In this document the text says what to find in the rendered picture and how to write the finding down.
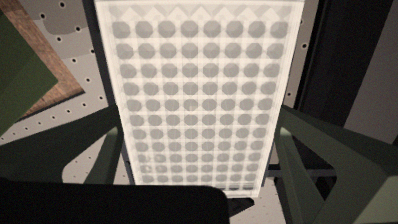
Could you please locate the white multiwell plate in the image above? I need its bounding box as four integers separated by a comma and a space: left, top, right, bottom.
94, 0, 305, 198

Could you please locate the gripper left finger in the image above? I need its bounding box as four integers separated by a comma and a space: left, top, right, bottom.
0, 103, 124, 184

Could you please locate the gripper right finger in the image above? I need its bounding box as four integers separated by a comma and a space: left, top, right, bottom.
274, 104, 398, 224

